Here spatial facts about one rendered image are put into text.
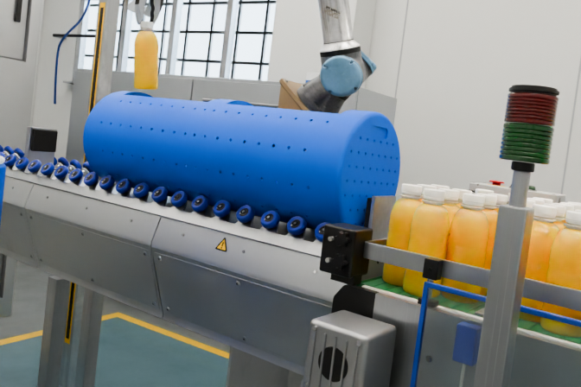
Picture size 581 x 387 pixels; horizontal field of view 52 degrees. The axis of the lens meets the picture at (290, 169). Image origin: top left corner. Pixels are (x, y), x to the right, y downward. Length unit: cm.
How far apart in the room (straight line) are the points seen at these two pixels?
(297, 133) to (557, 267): 59
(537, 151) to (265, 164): 68
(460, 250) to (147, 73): 106
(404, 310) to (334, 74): 80
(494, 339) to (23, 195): 160
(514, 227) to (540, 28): 332
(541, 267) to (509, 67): 309
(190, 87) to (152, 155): 205
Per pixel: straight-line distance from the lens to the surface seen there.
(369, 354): 100
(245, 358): 195
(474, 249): 112
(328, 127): 129
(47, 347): 211
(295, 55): 438
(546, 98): 84
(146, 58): 179
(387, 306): 110
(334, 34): 170
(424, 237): 110
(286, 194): 132
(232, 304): 147
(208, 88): 353
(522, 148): 83
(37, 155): 227
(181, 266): 155
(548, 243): 108
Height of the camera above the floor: 115
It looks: 3 degrees down
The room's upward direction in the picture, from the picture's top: 7 degrees clockwise
